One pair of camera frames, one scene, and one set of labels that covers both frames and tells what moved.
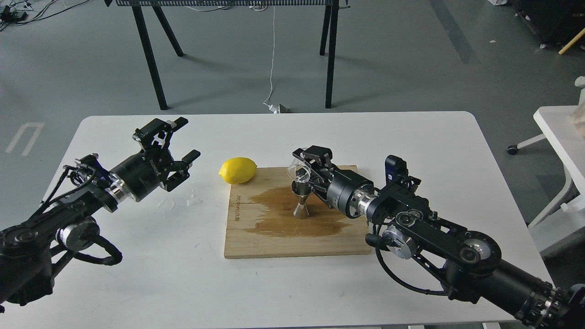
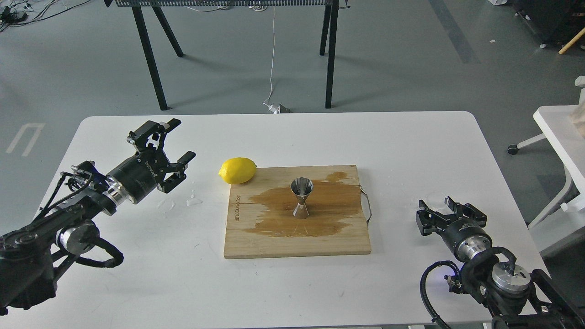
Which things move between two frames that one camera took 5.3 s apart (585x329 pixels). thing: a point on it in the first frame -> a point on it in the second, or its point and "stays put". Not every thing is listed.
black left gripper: [140, 175] stays put
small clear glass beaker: [299, 171] -> [436, 200]
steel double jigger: [301, 190] stays put
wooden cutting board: [259, 221] stays put
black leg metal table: [330, 25] stays put
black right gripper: [343, 189] -> [465, 237]
